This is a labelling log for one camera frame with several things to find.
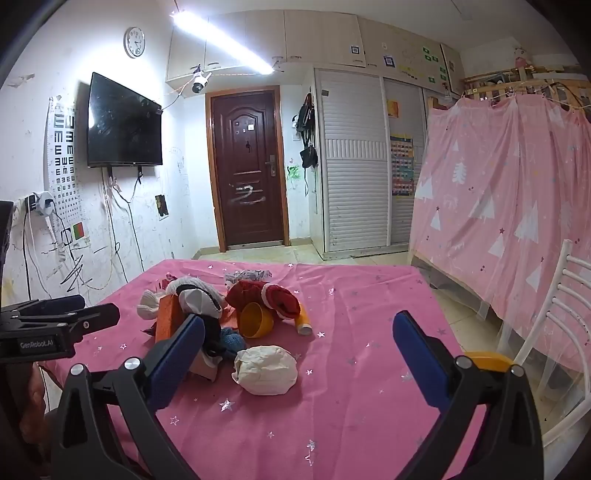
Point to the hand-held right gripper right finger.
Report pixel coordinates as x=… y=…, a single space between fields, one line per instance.
x=418 y=355

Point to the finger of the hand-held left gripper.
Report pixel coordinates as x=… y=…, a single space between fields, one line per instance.
x=99 y=316
x=60 y=303

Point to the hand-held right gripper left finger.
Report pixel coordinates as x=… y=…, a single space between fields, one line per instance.
x=178 y=355

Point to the orange box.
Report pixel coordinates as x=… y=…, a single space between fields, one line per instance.
x=167 y=318

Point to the blue knitted cloth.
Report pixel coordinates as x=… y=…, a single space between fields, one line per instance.
x=231 y=339

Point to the yellow plastic bin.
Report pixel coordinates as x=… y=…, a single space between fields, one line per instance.
x=485 y=360

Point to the white knitted sock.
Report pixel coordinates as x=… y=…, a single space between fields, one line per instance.
x=150 y=304

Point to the black and white cloth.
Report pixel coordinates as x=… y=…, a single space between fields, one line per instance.
x=198 y=300

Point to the red green flag sticker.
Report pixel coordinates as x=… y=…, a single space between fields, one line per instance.
x=79 y=230

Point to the pink star-print tablecloth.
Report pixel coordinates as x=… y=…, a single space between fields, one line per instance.
x=346 y=323

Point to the yellow plastic bowl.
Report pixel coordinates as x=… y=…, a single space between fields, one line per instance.
x=254 y=321

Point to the white crumpled paper ball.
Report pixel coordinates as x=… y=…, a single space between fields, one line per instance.
x=265 y=369

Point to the red and white cloth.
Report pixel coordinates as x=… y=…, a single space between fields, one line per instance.
x=244 y=293

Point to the white plug-in device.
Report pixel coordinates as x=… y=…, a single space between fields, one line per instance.
x=47 y=203

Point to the black plug adapter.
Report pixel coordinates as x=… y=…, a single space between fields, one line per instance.
x=32 y=204

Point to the printed plastic wrapper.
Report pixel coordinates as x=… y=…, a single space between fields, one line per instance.
x=244 y=275

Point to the orange thread spool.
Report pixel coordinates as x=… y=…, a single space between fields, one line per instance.
x=304 y=321

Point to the white metal chair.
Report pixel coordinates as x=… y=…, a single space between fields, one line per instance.
x=561 y=277

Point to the white louvred wardrobe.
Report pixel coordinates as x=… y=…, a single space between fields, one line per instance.
x=355 y=194

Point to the pink tree-print curtain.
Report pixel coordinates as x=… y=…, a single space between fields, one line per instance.
x=498 y=194

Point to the dark brown door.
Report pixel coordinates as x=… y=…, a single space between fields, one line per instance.
x=249 y=184

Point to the colourful grid poster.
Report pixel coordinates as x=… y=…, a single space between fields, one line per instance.
x=401 y=166

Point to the small black hanging bag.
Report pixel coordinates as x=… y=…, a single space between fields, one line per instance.
x=308 y=158

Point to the orange wardrobe sticker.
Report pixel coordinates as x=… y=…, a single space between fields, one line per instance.
x=392 y=108

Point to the large black hanging bag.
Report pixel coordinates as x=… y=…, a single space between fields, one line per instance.
x=305 y=115

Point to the wooden bunk bed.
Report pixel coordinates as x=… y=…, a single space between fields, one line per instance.
x=489 y=77

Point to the square code sticker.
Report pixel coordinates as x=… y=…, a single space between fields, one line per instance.
x=356 y=50
x=388 y=62

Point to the ceiling tube light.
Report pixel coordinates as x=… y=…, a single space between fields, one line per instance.
x=221 y=41

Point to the small doll figure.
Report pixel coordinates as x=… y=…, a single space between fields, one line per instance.
x=520 y=57

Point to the white overhead cabinets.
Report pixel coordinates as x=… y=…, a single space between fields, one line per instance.
x=323 y=41

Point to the eye test wall chart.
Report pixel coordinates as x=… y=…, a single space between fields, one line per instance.
x=64 y=152

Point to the black wall television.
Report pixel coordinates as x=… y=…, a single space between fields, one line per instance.
x=124 y=124

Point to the white security camera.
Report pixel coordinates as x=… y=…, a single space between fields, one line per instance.
x=199 y=84

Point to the round white wall clock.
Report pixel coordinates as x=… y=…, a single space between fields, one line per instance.
x=135 y=42

